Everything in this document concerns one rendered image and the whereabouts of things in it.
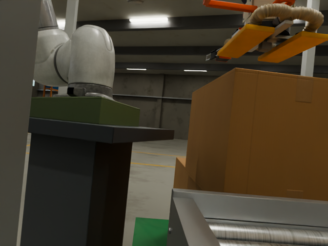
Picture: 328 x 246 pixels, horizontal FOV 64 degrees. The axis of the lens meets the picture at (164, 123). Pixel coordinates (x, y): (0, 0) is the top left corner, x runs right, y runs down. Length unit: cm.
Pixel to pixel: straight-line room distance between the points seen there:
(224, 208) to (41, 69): 80
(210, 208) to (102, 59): 58
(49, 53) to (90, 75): 21
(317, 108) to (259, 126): 18
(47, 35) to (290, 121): 86
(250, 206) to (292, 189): 18
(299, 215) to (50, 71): 91
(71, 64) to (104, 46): 12
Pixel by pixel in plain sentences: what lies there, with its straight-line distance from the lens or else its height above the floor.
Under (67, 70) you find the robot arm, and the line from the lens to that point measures 97.
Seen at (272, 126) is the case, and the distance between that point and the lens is 79.
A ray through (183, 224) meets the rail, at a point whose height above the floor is 60.
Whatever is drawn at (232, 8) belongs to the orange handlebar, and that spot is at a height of 122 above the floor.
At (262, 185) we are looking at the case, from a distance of 80.
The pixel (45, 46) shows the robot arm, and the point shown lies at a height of 101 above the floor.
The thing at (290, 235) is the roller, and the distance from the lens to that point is 72.
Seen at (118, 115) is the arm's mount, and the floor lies 78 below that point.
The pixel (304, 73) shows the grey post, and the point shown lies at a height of 172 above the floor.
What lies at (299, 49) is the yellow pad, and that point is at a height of 110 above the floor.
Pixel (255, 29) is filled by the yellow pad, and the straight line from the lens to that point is 96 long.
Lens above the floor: 77
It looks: level
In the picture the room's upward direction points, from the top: 6 degrees clockwise
